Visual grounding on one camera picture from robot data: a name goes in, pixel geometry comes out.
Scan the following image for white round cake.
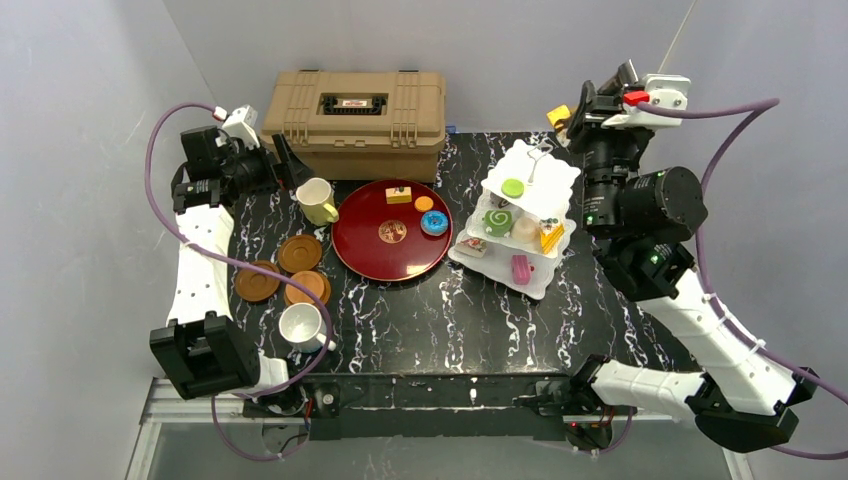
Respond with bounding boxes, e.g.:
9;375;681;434
510;216;540;244

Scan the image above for yellow triangular cake slice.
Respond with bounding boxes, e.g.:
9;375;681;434
539;217;565;255

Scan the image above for light wooden coaster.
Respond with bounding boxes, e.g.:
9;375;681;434
284;270;332;306

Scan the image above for brown wooden coaster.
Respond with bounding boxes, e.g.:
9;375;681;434
278;234;323;273

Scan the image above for pink rectangular cake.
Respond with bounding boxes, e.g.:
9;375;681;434
511;254;533;286

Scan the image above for green round macaron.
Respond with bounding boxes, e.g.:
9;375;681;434
501;178;525;199

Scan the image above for orange square cake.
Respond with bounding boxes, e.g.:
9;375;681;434
546;104;572;131

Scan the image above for white mug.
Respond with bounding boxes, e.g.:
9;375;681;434
278;303;328;353

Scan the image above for blue frosted donut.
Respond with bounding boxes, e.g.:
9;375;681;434
420;210;451;237

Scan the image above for round red tray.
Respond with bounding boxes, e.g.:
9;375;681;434
331;179;453;282

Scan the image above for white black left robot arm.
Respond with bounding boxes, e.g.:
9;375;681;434
149;121;289;399

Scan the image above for tan plastic toolbox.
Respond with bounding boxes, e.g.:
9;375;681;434
259;70;446;183

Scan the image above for pale yellow mug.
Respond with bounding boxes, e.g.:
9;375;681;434
295;177;339;227

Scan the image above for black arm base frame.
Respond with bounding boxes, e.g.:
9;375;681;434
243;373;632;450

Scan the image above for yellow rectangular cake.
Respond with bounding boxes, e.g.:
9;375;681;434
385;186;412;205

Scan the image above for dark brown coaster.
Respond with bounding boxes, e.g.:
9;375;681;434
234;268;281;303

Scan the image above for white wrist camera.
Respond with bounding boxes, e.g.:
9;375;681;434
212;105;261;149
601;74;691;131

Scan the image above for white triangular cake slice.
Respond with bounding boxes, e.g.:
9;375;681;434
455;237;488;259

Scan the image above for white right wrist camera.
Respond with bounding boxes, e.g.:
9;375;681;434
601;74;691;131

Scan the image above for black tongs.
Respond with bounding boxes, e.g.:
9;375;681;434
596;59;639;95

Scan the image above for white three-tier cake stand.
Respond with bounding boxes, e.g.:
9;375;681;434
448;140;579;300

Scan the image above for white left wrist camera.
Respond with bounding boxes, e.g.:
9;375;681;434
212;105;261;149

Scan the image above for orange round cookie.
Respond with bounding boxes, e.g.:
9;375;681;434
414;195;434;213

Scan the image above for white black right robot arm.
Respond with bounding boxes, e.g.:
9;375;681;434
565;76;815;453

